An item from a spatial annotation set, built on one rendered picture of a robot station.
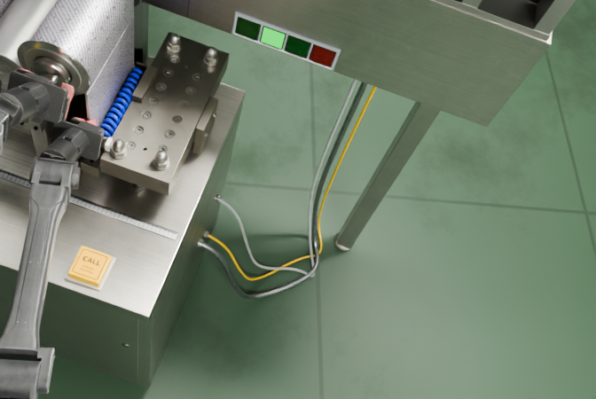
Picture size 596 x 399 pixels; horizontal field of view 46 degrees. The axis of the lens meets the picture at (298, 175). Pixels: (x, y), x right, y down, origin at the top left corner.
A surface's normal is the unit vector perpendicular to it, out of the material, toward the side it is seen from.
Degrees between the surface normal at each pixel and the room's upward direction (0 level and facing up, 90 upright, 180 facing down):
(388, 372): 0
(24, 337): 7
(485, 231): 0
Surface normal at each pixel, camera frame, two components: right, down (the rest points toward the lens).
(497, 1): 0.20, -0.49
